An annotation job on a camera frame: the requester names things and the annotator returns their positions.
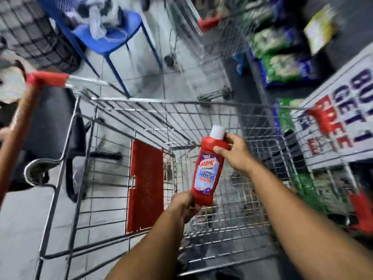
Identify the red plastic cart seat flap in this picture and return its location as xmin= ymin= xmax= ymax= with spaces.
xmin=126 ymin=139 xmax=164 ymax=234

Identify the white promotion sign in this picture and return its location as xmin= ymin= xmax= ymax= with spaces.
xmin=291 ymin=49 xmax=373 ymax=172

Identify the person's left forearm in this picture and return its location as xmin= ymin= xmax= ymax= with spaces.
xmin=105 ymin=201 xmax=188 ymax=280

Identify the person's right hand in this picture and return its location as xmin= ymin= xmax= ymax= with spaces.
xmin=213 ymin=133 xmax=257 ymax=176

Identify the yellow packet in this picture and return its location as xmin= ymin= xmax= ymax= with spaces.
xmin=303 ymin=4 xmax=339 ymax=56

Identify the person's right forearm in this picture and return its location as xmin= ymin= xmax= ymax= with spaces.
xmin=244 ymin=163 xmax=373 ymax=280

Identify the person's left hand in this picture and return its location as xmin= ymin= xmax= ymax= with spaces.
xmin=167 ymin=191 xmax=201 ymax=225

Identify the metal wire shopping cart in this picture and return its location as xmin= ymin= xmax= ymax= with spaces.
xmin=0 ymin=71 xmax=373 ymax=280

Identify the pile of white clothes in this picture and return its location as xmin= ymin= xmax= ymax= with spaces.
xmin=56 ymin=0 xmax=129 ymax=40

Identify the shelf of green snack packets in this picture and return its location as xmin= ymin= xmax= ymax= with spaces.
xmin=233 ymin=0 xmax=331 ymax=214

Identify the black and white checkered cloth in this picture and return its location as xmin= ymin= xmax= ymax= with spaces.
xmin=0 ymin=0 xmax=83 ymax=74

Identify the empty metal shopping cart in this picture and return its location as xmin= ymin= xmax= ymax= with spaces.
xmin=164 ymin=0 xmax=276 ymax=103

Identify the blue plastic chair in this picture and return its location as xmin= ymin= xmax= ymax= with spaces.
xmin=34 ymin=0 xmax=164 ymax=98

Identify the red cleaner bottle white cap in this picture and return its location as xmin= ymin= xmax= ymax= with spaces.
xmin=191 ymin=125 xmax=231 ymax=207

